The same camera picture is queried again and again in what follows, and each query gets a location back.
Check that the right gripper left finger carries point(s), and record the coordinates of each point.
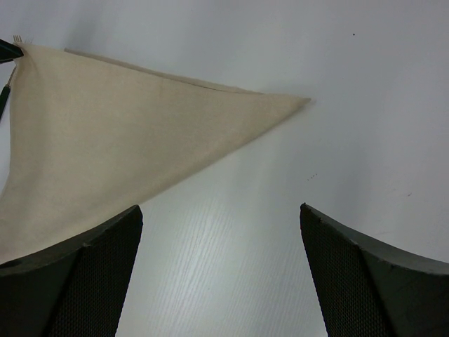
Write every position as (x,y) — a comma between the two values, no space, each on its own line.
(76,287)

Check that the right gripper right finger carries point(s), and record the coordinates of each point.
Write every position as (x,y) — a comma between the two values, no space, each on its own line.
(366,287)

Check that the gold fork green handle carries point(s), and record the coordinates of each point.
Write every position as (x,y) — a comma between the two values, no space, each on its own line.
(5,92)

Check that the beige cloth napkin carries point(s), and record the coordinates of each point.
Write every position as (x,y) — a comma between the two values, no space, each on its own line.
(91,136)

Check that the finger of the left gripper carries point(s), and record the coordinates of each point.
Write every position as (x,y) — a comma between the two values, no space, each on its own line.
(9,52)

